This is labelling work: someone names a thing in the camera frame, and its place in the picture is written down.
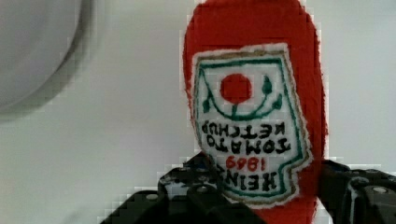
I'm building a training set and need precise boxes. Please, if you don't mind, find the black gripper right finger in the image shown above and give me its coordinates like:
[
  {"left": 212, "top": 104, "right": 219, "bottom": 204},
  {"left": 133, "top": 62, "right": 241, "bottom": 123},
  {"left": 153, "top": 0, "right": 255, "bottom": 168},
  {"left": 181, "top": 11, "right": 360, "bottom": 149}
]
[{"left": 318, "top": 160, "right": 396, "bottom": 224}]

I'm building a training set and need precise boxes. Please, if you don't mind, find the red plush ketchup bottle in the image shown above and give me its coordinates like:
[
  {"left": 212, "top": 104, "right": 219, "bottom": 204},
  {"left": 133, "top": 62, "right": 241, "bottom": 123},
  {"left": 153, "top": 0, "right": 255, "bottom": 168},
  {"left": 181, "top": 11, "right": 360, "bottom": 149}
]
[{"left": 183, "top": 0, "right": 327, "bottom": 224}]

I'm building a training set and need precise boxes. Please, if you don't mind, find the lilac round plate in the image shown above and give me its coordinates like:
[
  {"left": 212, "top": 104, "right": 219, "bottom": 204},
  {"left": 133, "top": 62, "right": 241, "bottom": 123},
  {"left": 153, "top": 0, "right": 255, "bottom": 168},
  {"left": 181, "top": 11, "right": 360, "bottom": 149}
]
[{"left": 1, "top": 0, "right": 93, "bottom": 114}]

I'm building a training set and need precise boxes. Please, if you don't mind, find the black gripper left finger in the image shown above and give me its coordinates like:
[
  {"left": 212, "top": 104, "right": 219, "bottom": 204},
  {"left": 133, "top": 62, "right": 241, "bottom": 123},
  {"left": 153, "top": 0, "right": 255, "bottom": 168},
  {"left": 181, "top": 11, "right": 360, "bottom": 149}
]
[{"left": 100, "top": 152, "right": 266, "bottom": 224}]

